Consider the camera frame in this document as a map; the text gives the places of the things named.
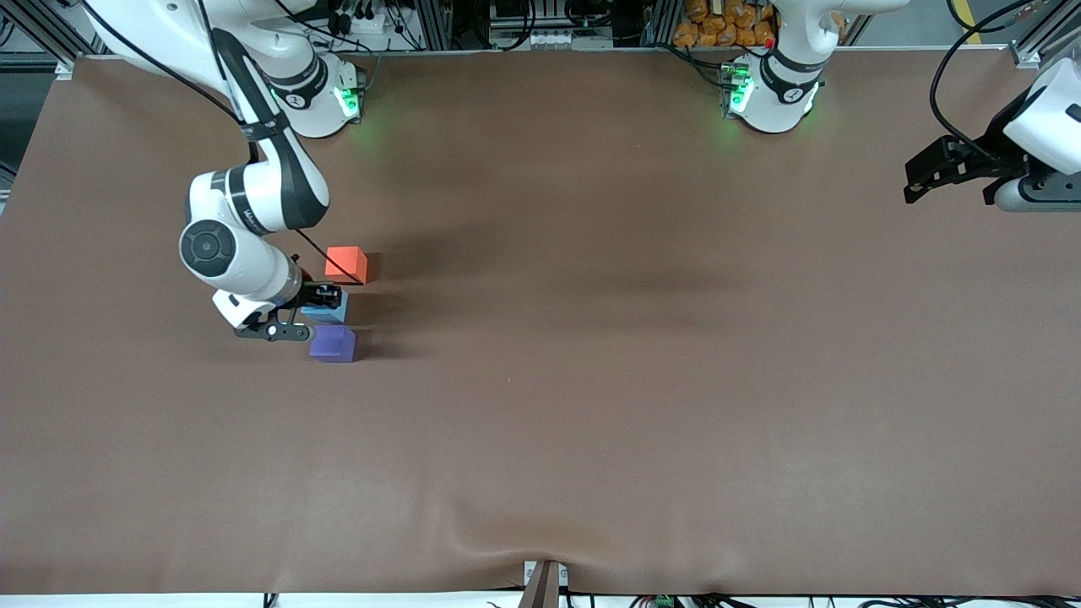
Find bag of orange objects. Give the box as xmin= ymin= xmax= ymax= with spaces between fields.
xmin=673 ymin=0 xmax=780 ymax=50

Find aluminium frame post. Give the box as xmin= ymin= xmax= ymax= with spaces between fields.
xmin=1009 ymin=0 xmax=1081 ymax=70
xmin=0 ymin=0 xmax=79 ymax=81

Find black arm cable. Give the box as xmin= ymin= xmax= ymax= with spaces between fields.
xmin=929 ymin=0 xmax=1033 ymax=161
xmin=80 ymin=0 xmax=364 ymax=286

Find light blue foam block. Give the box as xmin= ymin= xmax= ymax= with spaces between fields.
xmin=301 ymin=291 xmax=350 ymax=325

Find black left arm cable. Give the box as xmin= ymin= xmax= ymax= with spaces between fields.
xmin=929 ymin=0 xmax=1033 ymax=161

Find brown table cover cloth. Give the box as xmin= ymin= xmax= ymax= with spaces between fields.
xmin=0 ymin=49 xmax=1081 ymax=597

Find purple foam block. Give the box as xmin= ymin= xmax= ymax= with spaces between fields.
xmin=309 ymin=325 xmax=357 ymax=364

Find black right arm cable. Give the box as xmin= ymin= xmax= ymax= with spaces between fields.
xmin=80 ymin=0 xmax=364 ymax=286

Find white power strip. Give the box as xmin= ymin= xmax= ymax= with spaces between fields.
xmin=325 ymin=0 xmax=402 ymax=36

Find orange foam block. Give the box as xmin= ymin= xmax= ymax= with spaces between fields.
xmin=325 ymin=246 xmax=369 ymax=286

